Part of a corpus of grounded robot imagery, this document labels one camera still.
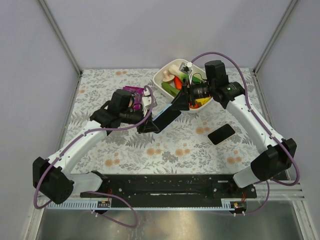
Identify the black phone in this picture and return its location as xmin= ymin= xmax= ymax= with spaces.
xmin=152 ymin=103 xmax=182 ymax=134

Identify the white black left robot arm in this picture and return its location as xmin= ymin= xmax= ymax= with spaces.
xmin=32 ymin=85 xmax=155 ymax=209

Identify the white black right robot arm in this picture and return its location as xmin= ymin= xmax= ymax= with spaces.
xmin=168 ymin=60 xmax=297 ymax=188

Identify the yellow toy pepper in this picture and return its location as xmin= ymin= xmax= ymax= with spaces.
xmin=195 ymin=97 xmax=211 ymax=107

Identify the green toy pea pod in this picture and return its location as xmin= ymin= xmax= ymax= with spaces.
xmin=161 ymin=82 xmax=180 ymax=97

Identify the toy carrot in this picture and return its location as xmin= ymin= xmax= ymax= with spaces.
xmin=173 ymin=76 xmax=184 ymax=91

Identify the white plastic basin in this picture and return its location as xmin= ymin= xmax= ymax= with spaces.
xmin=152 ymin=58 xmax=213 ymax=114

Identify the purple snack box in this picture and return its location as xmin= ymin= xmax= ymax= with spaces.
xmin=122 ymin=86 xmax=144 ymax=111

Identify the toy mushroom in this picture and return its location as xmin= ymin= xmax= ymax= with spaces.
xmin=162 ymin=70 xmax=175 ymax=83

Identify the toy bok choy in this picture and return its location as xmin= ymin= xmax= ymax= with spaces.
xmin=168 ymin=64 xmax=188 ymax=79

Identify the floral table cloth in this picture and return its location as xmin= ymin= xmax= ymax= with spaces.
xmin=65 ymin=69 xmax=259 ymax=174

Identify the black smartphone on table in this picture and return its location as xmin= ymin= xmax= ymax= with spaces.
xmin=207 ymin=123 xmax=236 ymax=146

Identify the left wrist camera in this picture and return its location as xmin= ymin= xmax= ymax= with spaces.
xmin=141 ymin=96 xmax=152 ymax=114

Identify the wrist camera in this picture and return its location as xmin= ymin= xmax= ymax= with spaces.
xmin=179 ymin=62 xmax=193 ymax=76
xmin=141 ymin=96 xmax=152 ymax=114

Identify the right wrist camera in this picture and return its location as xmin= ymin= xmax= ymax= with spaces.
xmin=179 ymin=62 xmax=193 ymax=76

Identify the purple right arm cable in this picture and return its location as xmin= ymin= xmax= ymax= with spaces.
xmin=189 ymin=51 xmax=301 ymax=217

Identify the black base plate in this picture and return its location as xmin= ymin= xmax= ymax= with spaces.
xmin=80 ymin=174 xmax=257 ymax=205

